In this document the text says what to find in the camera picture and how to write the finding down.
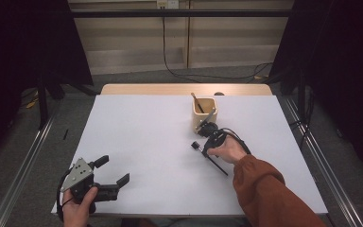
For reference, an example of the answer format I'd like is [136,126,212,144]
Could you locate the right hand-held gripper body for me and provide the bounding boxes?
[195,107,230,144]

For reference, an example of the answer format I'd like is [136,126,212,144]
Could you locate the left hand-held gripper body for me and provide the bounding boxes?
[60,157,121,214]

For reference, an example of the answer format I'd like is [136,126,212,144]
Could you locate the black square-headed brush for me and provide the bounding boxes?
[191,141,230,177]

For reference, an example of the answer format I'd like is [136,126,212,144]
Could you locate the beige square pen holder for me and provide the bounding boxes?
[191,96,218,134]

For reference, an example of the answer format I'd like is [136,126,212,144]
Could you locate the brown-tipped black pen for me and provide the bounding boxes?
[190,92,206,114]

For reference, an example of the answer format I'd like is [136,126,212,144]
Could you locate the person's right hand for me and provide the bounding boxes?
[207,135,249,166]

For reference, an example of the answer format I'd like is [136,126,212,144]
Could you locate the person's left hand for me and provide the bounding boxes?
[61,186,99,227]

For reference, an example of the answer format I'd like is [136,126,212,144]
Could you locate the white table sheet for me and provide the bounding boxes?
[50,94,329,217]

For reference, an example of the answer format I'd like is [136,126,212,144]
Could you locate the black metal stand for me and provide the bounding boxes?
[297,66,307,123]
[36,70,50,131]

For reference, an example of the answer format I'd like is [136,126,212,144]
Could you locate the black curtain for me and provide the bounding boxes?
[268,0,363,182]
[0,0,95,166]

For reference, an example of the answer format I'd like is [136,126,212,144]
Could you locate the left hand-held gripper cable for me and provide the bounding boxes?
[56,168,75,223]

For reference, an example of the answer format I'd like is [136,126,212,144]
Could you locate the hand-held gripper cable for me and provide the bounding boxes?
[218,127,252,155]
[56,168,75,223]

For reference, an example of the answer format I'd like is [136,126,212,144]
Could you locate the right hand-held gripper cable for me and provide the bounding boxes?
[218,127,252,155]

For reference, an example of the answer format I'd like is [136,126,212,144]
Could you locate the aluminium floor rail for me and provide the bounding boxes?
[283,96,363,227]
[0,98,63,227]

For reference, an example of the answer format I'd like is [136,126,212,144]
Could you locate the black wall cable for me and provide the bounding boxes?
[161,8,274,84]

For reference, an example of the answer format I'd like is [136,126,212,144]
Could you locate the black horizontal frame bar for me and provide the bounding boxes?
[70,9,294,19]

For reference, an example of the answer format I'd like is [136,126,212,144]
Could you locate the white wall socket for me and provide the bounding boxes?
[156,0,180,9]

